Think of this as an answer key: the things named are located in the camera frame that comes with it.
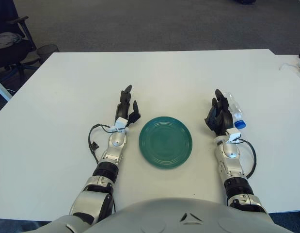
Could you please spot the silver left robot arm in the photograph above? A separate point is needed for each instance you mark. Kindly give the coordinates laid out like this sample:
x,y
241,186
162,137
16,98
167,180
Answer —
x,y
117,142

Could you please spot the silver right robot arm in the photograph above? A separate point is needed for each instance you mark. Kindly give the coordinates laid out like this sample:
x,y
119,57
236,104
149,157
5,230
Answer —
x,y
231,151

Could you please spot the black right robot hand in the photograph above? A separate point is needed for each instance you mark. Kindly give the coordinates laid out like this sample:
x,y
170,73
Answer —
x,y
220,119

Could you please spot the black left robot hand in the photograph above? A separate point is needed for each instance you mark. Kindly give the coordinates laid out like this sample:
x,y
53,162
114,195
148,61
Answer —
x,y
121,110

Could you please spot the white table frame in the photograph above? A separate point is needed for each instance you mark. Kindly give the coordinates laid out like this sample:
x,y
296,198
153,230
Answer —
x,y
2,89

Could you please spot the black mesh wastebasket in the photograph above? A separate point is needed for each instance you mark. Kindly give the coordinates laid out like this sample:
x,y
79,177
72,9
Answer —
x,y
46,52

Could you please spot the black office chair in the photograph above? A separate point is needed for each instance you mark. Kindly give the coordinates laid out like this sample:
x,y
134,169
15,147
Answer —
x,y
9,53

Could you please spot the green ribbed plate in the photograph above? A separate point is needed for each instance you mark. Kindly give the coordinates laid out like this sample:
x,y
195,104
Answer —
x,y
165,143

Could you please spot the grey cloth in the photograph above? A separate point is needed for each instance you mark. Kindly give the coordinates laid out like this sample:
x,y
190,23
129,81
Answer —
x,y
4,40

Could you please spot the clear bottle with blue cap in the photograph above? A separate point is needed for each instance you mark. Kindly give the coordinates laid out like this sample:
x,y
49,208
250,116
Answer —
x,y
237,111

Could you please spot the grey robot torso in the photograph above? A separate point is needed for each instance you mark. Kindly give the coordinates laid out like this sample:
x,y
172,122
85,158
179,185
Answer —
x,y
164,218

